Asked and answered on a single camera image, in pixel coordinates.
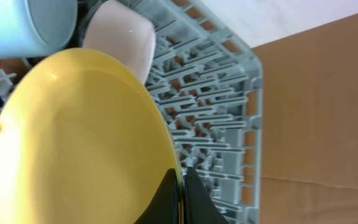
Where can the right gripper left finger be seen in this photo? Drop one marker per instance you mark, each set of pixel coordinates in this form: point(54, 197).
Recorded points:
point(164, 206)

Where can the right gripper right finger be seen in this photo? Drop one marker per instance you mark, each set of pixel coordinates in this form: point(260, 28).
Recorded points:
point(198, 206)

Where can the yellow plate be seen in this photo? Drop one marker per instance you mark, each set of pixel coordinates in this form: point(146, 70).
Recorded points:
point(81, 141)

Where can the white bowl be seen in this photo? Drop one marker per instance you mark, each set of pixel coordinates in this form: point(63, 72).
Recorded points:
point(123, 34)

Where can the light blue bowl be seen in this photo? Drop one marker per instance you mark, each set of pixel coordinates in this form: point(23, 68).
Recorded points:
point(35, 28)

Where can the grey dishwasher rack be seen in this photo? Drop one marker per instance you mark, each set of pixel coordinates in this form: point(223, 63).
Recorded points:
point(207, 84)

